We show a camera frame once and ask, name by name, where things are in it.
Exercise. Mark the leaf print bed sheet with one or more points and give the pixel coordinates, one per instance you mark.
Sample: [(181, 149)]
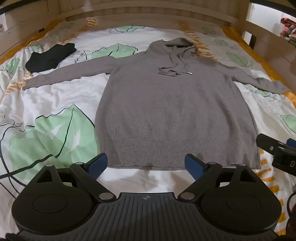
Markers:
[(57, 104)]

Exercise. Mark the grey knit hooded sweater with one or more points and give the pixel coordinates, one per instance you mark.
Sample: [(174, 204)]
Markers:
[(171, 111)]

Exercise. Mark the pile of colourful clothes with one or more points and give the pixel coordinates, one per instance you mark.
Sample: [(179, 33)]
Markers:
[(290, 30)]

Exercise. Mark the black folded cloth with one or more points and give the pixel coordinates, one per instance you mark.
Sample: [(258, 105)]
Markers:
[(49, 58)]

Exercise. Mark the wooden bed frame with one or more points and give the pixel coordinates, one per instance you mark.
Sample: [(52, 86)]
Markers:
[(138, 9)]

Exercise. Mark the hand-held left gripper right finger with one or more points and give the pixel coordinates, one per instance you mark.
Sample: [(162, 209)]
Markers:
[(192, 165)]

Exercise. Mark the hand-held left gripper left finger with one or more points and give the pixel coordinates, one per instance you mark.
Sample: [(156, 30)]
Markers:
[(100, 162)]

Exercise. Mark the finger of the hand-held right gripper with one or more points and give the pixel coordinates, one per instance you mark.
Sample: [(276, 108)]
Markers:
[(266, 141)]

